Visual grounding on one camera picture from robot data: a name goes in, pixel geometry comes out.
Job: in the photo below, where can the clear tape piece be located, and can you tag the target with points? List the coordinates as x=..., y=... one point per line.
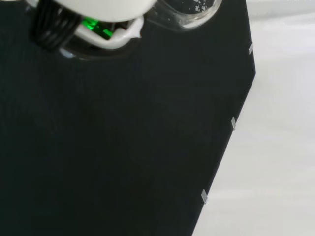
x=250, y=48
x=233, y=123
x=204, y=196

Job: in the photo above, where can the black bench cloth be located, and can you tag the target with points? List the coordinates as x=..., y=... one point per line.
x=123, y=147

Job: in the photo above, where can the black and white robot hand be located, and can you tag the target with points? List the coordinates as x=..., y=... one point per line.
x=110, y=9

